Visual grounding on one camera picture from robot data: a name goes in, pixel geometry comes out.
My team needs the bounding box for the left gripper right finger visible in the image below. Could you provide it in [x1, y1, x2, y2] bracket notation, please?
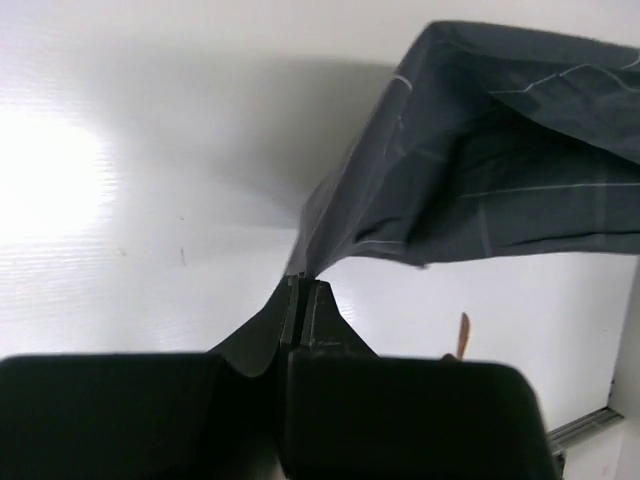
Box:
[284, 280, 560, 479]

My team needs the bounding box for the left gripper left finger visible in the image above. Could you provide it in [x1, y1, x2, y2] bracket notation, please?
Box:
[1, 278, 298, 479]

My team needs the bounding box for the dark grey checked cloth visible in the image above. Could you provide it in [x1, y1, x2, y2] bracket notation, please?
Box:
[287, 21, 639, 278]

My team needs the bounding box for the copper knife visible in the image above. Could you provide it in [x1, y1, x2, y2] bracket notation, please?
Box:
[454, 312, 471, 361]

